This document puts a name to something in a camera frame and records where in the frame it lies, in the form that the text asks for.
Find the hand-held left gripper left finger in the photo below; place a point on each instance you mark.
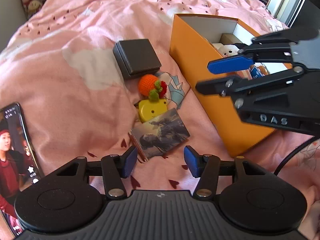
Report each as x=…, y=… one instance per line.
x=130, y=162

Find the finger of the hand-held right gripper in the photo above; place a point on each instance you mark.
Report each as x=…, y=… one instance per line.
x=212, y=87
x=230, y=64

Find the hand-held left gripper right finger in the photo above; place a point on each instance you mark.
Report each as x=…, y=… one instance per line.
x=191, y=161

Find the white plush toy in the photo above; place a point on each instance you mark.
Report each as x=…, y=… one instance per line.
x=228, y=50

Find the blue card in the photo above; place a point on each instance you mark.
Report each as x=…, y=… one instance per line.
x=257, y=73

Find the orange cardboard box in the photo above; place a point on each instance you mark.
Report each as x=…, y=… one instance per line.
x=200, y=55

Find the brown plush toy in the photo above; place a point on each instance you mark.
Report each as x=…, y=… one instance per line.
x=263, y=68

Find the dark picture card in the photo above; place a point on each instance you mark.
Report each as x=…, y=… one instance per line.
x=160, y=132

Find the yellow plastic case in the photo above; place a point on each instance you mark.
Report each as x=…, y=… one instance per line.
x=150, y=108

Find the orange crochet fruit toy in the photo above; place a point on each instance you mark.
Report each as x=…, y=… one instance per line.
x=147, y=83

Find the dark grey square box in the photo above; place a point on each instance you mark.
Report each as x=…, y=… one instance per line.
x=136, y=55

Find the smartphone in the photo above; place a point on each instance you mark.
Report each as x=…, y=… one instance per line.
x=12, y=155

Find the pink printed blanket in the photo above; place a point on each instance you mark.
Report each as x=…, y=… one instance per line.
x=75, y=42

